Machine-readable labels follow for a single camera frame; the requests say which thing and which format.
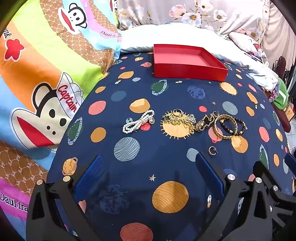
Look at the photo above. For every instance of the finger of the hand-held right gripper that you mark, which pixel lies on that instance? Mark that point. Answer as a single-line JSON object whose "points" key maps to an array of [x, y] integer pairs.
{"points": [[290, 161], [259, 168]]}

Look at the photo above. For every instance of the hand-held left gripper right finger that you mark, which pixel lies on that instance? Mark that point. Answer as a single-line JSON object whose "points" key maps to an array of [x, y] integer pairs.
{"points": [[208, 171]]}

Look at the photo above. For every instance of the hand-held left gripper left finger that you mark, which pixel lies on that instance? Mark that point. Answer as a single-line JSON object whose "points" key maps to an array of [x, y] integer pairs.
{"points": [[90, 171]]}

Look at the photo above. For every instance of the dark hoop earring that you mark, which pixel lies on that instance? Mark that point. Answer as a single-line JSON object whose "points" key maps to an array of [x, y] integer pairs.
{"points": [[211, 151]]}

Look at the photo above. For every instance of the gold bangle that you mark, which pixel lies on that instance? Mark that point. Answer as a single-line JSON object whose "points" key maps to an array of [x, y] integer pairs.
{"points": [[217, 132]]}

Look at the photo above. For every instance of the silver filigree pendant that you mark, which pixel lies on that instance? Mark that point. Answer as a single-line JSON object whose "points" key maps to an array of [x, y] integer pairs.
{"points": [[189, 118]]}

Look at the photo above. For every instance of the red cardboard box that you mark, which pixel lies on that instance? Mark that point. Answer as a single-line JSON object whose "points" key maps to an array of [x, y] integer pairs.
{"points": [[185, 69]]}

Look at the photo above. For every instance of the brown cardboard box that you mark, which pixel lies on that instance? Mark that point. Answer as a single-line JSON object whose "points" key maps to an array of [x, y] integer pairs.
{"points": [[289, 113]]}

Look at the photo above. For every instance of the navy planet print bedsheet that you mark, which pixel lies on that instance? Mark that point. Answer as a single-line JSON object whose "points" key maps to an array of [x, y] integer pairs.
{"points": [[161, 150]]}

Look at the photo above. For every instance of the green bag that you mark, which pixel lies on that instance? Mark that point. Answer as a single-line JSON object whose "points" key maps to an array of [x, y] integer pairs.
{"points": [[282, 97]]}

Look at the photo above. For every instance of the dark wooden chair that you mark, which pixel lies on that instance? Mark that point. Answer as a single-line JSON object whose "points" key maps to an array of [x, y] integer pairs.
{"points": [[281, 64]]}

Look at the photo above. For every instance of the colourful monkey print quilt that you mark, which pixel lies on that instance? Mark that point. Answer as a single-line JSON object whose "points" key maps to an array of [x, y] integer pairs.
{"points": [[46, 58]]}

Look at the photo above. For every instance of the pink cartoon pillow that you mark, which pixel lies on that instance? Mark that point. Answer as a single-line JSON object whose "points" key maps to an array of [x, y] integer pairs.
{"points": [[245, 41]]}

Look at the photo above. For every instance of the pink curtain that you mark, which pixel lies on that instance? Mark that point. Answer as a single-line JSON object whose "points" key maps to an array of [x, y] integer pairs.
{"points": [[279, 27]]}

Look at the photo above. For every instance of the light blue pillow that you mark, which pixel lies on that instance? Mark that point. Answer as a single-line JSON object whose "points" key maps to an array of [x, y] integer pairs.
{"points": [[185, 34]]}

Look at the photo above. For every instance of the grey floral cloth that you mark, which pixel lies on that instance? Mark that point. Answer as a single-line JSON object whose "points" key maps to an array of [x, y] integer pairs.
{"points": [[161, 14]]}

